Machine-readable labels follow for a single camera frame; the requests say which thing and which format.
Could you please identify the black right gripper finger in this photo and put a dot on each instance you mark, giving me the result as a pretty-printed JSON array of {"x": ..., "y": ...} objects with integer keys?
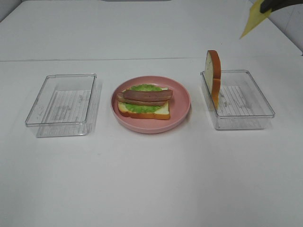
[{"x": 274, "y": 5}]

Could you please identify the yellow cheese slice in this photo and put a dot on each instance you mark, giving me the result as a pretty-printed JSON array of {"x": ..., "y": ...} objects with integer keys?
[{"x": 258, "y": 13}]

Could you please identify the bread slice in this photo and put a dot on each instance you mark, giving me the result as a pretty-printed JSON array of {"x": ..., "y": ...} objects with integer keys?
[
  {"x": 162, "y": 113},
  {"x": 213, "y": 75}
]

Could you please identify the bacon strip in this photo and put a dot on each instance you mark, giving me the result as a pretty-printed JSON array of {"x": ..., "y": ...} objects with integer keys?
[
  {"x": 148, "y": 96},
  {"x": 120, "y": 98}
]

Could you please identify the green lettuce leaf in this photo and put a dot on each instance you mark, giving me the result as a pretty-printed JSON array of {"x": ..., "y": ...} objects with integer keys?
[{"x": 143, "y": 108}]

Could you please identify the right clear plastic container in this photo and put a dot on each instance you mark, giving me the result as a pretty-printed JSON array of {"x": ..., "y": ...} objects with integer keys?
[{"x": 241, "y": 103}]

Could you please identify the clear plastic container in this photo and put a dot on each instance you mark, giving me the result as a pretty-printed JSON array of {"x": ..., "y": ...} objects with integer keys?
[
  {"x": 66, "y": 105},
  {"x": 241, "y": 103}
]

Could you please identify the pink round plate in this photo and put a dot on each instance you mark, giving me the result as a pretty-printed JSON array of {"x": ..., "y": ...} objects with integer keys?
[{"x": 178, "y": 106}]

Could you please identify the left clear plastic container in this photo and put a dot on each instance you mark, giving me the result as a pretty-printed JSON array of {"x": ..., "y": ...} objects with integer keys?
[{"x": 66, "y": 105}]

